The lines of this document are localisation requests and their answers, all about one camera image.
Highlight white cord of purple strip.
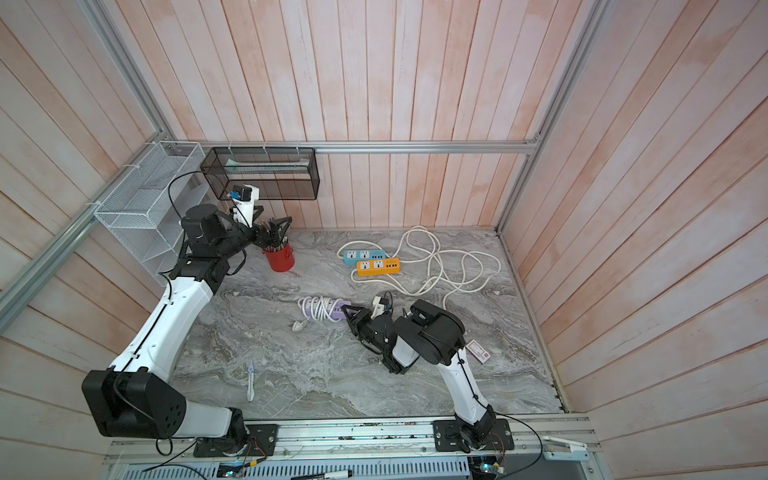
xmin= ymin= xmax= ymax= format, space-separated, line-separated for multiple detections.
xmin=290 ymin=295 xmax=346 ymax=333

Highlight purple power strip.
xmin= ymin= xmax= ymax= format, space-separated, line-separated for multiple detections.
xmin=298 ymin=296 xmax=351 ymax=323

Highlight teal power strip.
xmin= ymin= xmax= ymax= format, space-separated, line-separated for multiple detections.
xmin=342 ymin=249 xmax=387 ymax=267

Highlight orange power strip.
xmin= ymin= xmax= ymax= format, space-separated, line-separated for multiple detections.
xmin=356 ymin=258 xmax=401 ymax=277

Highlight white cord of orange strip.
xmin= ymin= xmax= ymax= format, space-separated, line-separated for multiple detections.
xmin=350 ymin=239 xmax=466 ymax=298

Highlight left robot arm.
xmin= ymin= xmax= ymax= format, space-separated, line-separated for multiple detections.
xmin=81 ymin=204 xmax=292 ymax=457

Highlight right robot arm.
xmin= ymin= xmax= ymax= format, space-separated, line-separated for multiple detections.
xmin=341 ymin=299 xmax=497 ymax=453

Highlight bundle of pencils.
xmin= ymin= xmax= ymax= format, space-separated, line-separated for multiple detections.
xmin=261 ymin=237 xmax=288 ymax=253

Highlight red pencil cup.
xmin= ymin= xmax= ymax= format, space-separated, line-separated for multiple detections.
xmin=262 ymin=242 xmax=295 ymax=273

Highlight black mesh basket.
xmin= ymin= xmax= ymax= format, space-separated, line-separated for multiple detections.
xmin=200 ymin=146 xmax=320 ymax=201

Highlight pink white card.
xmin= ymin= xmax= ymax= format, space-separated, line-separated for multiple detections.
xmin=466 ymin=340 xmax=491 ymax=364

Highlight black marker pen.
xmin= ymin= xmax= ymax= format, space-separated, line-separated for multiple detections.
xmin=291 ymin=469 xmax=353 ymax=480

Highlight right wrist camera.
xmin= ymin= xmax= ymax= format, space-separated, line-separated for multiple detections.
xmin=372 ymin=295 xmax=391 ymax=318

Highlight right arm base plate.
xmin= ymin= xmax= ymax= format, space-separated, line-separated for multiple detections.
xmin=432 ymin=418 xmax=514 ymax=454

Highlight white wire mesh shelf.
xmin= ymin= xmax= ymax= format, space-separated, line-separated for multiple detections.
xmin=95 ymin=141 xmax=211 ymax=285

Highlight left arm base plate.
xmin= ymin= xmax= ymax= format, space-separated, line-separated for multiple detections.
xmin=193 ymin=423 xmax=279 ymax=458

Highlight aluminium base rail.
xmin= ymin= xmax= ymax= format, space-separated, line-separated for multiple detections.
xmin=101 ymin=414 xmax=612 ymax=479

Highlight horizontal aluminium wall rail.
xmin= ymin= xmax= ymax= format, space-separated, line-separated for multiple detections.
xmin=165 ymin=140 xmax=538 ymax=154

